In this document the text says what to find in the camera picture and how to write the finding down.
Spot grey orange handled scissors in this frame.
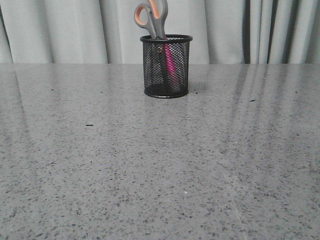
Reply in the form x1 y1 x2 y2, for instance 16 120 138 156
133 0 169 87

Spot grey curtain backdrop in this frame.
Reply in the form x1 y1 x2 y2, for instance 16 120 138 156
0 0 320 64

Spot black mesh pen holder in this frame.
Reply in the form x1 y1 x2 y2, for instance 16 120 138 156
142 34 193 99

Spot pink marker pen clear cap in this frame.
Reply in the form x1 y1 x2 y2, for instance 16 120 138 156
164 43 179 92

